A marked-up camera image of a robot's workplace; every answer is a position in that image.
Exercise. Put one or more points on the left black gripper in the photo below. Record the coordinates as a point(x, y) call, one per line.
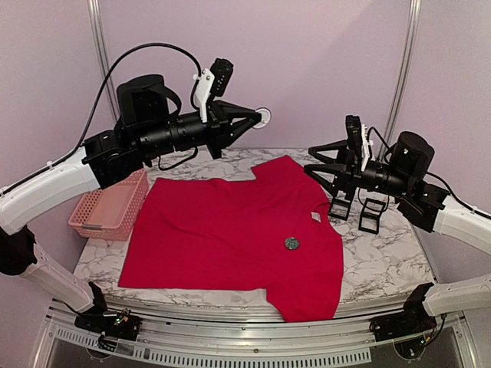
point(222, 128)

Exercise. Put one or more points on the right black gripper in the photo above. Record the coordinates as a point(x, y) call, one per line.
point(350, 169)

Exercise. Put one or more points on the blue round brooch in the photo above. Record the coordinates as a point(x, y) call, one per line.
point(266, 116)

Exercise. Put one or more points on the green round brooch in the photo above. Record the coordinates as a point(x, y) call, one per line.
point(292, 243)

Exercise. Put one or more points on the red t-shirt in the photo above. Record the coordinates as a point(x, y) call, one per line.
point(229, 236)

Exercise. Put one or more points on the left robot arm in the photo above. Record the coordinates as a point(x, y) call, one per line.
point(151, 124)

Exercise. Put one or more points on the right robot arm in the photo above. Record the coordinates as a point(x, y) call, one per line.
point(432, 209)

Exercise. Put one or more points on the black brooch box left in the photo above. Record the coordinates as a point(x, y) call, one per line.
point(340, 209)

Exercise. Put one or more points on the black brooch box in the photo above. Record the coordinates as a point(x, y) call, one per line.
point(340, 209)
point(370, 215)

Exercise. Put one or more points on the black brooch box right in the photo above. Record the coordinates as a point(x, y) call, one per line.
point(370, 215)

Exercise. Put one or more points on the pink plastic basket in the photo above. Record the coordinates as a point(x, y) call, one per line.
point(109, 214)

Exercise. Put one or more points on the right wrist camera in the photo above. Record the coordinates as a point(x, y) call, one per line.
point(358, 140)

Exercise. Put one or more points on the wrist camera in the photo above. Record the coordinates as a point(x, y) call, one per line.
point(358, 140)
point(210, 83)

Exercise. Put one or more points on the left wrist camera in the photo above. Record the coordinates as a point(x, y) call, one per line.
point(210, 83)

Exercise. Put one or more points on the right aluminium post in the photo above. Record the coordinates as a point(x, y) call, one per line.
point(404, 70)

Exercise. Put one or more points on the aluminium post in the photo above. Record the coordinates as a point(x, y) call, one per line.
point(94, 11)
point(404, 70)

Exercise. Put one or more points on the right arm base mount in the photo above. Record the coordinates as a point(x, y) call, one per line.
point(412, 330)

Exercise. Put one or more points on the left aluminium post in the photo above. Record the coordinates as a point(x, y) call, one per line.
point(94, 11)

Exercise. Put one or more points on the aluminium front rail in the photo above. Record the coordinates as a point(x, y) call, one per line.
point(181, 335)

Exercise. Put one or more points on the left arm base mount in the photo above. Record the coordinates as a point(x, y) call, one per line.
point(111, 326)

